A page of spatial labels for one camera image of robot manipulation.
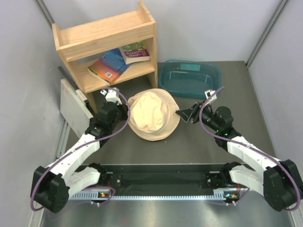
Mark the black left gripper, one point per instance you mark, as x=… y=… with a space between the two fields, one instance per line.
x=124 y=109

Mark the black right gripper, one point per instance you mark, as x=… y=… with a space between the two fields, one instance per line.
x=186 y=114

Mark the beige bucket hat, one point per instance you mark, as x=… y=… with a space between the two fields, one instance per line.
x=172 y=124

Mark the beige baseball cap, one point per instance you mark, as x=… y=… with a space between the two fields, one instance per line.
x=149 y=111

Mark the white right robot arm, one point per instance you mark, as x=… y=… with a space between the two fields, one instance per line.
x=278 y=182

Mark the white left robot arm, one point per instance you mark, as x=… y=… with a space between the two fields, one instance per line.
x=53 y=185

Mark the teal plastic basin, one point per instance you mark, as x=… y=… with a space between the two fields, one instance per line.
x=189 y=79

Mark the grey flat board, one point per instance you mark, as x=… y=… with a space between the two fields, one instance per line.
x=74 y=106

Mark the blue orange paperback book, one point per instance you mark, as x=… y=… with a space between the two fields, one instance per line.
x=109 y=67

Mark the green purple paperback book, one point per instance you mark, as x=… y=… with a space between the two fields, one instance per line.
x=135 y=52

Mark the wooden bookshelf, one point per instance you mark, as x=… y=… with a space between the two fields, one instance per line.
x=96 y=37

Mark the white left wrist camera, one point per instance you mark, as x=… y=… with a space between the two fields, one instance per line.
x=111 y=95

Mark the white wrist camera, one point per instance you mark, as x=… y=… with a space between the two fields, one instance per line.
x=111 y=95
x=210 y=96

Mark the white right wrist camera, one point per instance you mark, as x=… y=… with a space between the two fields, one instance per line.
x=210 y=96

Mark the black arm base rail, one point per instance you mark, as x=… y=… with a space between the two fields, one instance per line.
x=164 y=179

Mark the grey slotted cable duct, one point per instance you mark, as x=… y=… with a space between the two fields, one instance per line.
x=218 y=195

